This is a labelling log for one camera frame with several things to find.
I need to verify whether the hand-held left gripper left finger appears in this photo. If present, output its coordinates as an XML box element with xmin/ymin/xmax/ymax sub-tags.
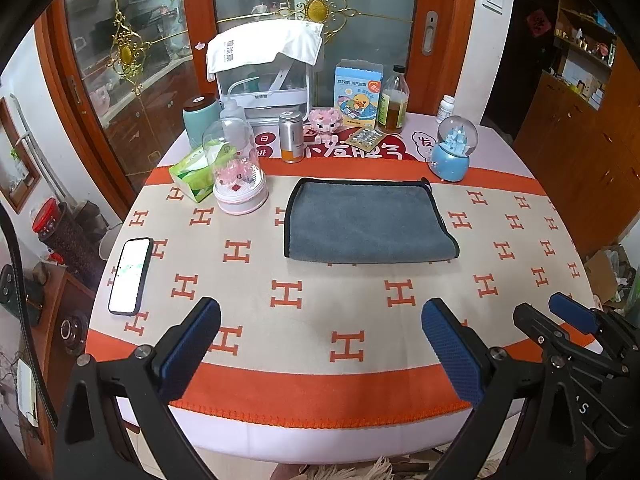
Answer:
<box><xmin>52</xmin><ymin>297</ymin><xmax>222</xmax><ymax>480</ymax></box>

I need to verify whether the glass bottle of amber liquid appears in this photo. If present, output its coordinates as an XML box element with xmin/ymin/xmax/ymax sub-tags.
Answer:
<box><xmin>376</xmin><ymin>64</ymin><xmax>411</xmax><ymax>135</ymax></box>

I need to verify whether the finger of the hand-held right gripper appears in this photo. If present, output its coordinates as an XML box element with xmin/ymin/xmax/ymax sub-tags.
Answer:
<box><xmin>512</xmin><ymin>302</ymin><xmax>607</xmax><ymax>362</ymax></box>
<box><xmin>548</xmin><ymin>292</ymin><xmax>610</xmax><ymax>335</ymax></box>

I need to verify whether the black smartphone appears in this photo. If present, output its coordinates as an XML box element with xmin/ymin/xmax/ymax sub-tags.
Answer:
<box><xmin>108</xmin><ymin>237</ymin><xmax>154</xmax><ymax>316</ymax></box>

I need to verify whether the glass dome with pink flowers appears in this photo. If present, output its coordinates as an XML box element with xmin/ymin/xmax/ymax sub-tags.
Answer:
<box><xmin>201</xmin><ymin>119</ymin><xmax>269</xmax><ymax>217</ymax></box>

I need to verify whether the white plastic storage box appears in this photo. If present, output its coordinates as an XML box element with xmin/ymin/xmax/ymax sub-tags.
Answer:
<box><xmin>215</xmin><ymin>55</ymin><xmax>321</xmax><ymax>130</ymax></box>

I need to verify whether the wooden shelf cabinet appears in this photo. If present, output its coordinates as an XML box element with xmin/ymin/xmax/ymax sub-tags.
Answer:
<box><xmin>512</xmin><ymin>0</ymin><xmax>628</xmax><ymax>261</ymax></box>

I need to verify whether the orange patterned blanket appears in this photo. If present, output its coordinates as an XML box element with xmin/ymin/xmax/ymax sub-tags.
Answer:
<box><xmin>84</xmin><ymin>159</ymin><xmax>607</xmax><ymax>422</ymax></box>

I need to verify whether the wooden glass sliding door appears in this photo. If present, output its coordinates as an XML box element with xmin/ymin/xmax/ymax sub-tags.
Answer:
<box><xmin>35</xmin><ymin>0</ymin><xmax>481</xmax><ymax>211</ymax></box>

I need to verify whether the blue carton with duck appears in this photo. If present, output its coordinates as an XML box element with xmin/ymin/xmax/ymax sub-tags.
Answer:
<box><xmin>332</xmin><ymin>60</ymin><xmax>384</xmax><ymax>132</ymax></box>

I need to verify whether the clear squeeze bottle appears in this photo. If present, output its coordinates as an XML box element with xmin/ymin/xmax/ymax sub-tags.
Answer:
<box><xmin>219</xmin><ymin>95</ymin><xmax>246</xmax><ymax>133</ymax></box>

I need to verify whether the cardboard box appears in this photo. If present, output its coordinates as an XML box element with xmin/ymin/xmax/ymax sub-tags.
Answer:
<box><xmin>582</xmin><ymin>245</ymin><xmax>638</xmax><ymax>306</ymax></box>

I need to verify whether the white cloth bag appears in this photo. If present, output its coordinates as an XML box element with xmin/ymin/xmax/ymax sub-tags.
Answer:
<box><xmin>206</xmin><ymin>21</ymin><xmax>326</xmax><ymax>75</ymax></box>

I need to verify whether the wooden framed picture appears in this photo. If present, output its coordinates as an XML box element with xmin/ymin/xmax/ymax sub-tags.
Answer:
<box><xmin>0</xmin><ymin>97</ymin><xmax>42</xmax><ymax>213</ymax></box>

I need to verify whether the dark patterned basket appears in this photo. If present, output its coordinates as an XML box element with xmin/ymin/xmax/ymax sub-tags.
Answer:
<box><xmin>47</xmin><ymin>202</ymin><xmax>108</xmax><ymax>286</ymax></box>

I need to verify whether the silver orange can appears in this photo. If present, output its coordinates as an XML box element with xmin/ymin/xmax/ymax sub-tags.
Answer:
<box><xmin>278</xmin><ymin>111</ymin><xmax>305</xmax><ymax>164</ymax></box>

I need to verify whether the small foil sachet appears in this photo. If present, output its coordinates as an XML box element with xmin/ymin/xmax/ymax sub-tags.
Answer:
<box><xmin>347</xmin><ymin>127</ymin><xmax>385</xmax><ymax>152</ymax></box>

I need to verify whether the grey towel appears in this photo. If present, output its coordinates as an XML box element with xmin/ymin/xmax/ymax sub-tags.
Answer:
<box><xmin>283</xmin><ymin>177</ymin><xmax>460</xmax><ymax>263</ymax></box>

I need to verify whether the beige fringed rug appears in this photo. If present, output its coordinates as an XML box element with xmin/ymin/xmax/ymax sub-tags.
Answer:
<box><xmin>295</xmin><ymin>455</ymin><xmax>431</xmax><ymax>480</ymax></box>

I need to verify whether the teal thermos cup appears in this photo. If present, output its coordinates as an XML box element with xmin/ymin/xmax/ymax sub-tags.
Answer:
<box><xmin>182</xmin><ymin>94</ymin><xmax>222</xmax><ymax>148</ymax></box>

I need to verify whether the silver door handle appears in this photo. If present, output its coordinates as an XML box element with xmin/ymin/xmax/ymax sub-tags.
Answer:
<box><xmin>421</xmin><ymin>10</ymin><xmax>437</xmax><ymax>56</ymax></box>

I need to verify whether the red lidded jar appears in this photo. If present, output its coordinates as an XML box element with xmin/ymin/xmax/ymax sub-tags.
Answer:
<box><xmin>32</xmin><ymin>198</ymin><xmax>63</xmax><ymax>243</ymax></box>

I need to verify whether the green tissue pack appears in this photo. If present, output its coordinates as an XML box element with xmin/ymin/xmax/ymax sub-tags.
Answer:
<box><xmin>168</xmin><ymin>147</ymin><xmax>217</xmax><ymax>204</ymax></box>

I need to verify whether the pink block toy figure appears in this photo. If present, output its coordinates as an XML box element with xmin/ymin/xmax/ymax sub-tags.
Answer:
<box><xmin>306</xmin><ymin>108</ymin><xmax>345</xmax><ymax>145</ymax></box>

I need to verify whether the blue castle snow globe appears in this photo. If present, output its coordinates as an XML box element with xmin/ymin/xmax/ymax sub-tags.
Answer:
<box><xmin>428</xmin><ymin>115</ymin><xmax>479</xmax><ymax>182</ymax></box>

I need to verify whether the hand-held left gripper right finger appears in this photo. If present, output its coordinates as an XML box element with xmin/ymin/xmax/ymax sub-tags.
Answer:
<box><xmin>421</xmin><ymin>298</ymin><xmax>589</xmax><ymax>480</ymax></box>

